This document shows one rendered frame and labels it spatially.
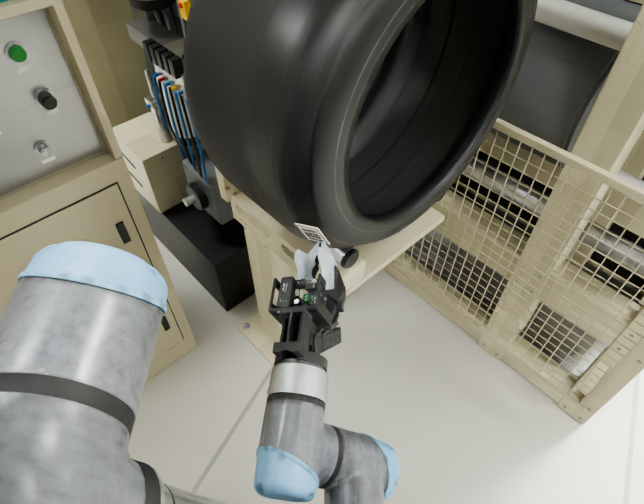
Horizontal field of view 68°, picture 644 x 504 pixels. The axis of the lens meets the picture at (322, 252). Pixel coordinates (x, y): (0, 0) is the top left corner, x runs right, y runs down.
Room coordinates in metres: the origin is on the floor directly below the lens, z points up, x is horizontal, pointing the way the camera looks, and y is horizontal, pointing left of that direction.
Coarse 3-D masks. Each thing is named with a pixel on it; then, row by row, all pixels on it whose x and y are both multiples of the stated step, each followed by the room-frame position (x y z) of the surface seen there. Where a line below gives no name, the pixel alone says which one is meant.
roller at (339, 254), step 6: (336, 252) 0.60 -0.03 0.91; (342, 252) 0.60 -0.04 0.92; (348, 252) 0.60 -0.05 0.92; (354, 252) 0.60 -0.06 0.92; (336, 258) 0.60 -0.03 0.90; (342, 258) 0.59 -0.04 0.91; (348, 258) 0.59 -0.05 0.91; (354, 258) 0.60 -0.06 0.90; (342, 264) 0.58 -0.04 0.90; (348, 264) 0.59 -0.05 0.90
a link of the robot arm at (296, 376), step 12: (288, 360) 0.29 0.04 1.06; (300, 360) 0.29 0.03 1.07; (276, 372) 0.28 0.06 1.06; (288, 372) 0.27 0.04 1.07; (300, 372) 0.27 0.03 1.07; (312, 372) 0.27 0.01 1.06; (324, 372) 0.28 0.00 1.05; (276, 384) 0.26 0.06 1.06; (288, 384) 0.26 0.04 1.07; (300, 384) 0.26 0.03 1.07; (312, 384) 0.26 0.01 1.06; (324, 384) 0.27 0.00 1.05; (312, 396) 0.27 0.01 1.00; (324, 396) 0.25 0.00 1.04
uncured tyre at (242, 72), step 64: (192, 0) 0.69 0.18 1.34; (256, 0) 0.60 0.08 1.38; (320, 0) 0.56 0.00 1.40; (384, 0) 0.56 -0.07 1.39; (448, 0) 1.00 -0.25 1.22; (512, 0) 0.79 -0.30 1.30; (192, 64) 0.64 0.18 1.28; (256, 64) 0.55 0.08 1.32; (320, 64) 0.52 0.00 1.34; (384, 64) 1.01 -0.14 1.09; (448, 64) 0.97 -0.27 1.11; (512, 64) 0.80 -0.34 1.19; (256, 128) 0.52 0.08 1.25; (320, 128) 0.50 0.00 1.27; (384, 128) 0.94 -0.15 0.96; (448, 128) 0.88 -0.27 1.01; (256, 192) 0.54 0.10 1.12; (320, 192) 0.50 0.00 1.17; (384, 192) 0.78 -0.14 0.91
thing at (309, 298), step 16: (272, 288) 0.39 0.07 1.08; (288, 288) 0.39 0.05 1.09; (304, 288) 0.39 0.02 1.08; (320, 288) 0.40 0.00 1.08; (272, 304) 0.37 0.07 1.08; (288, 304) 0.36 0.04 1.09; (304, 304) 0.37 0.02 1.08; (320, 304) 0.36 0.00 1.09; (288, 320) 0.35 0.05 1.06; (304, 320) 0.34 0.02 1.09; (320, 320) 0.35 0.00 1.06; (336, 320) 0.37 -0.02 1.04; (288, 336) 0.31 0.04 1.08; (304, 336) 0.32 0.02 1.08; (272, 352) 0.30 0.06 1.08; (288, 352) 0.31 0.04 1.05; (304, 352) 0.30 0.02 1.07
